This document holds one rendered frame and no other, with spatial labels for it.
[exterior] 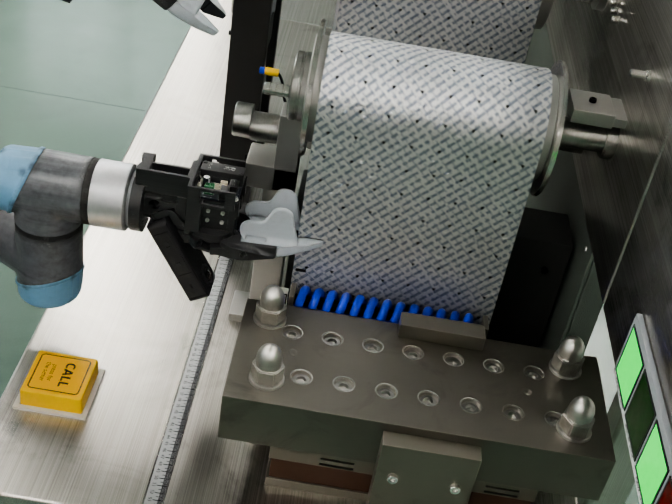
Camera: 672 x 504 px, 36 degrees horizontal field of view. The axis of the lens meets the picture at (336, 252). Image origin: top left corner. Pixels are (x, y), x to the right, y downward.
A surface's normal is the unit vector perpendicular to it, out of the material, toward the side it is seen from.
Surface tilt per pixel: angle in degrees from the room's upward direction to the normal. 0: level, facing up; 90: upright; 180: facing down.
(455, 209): 90
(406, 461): 90
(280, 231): 90
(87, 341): 0
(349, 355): 0
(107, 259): 0
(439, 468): 90
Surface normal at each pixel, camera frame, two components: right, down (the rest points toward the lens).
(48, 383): 0.15, -0.80
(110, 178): 0.10, -0.47
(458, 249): -0.09, 0.57
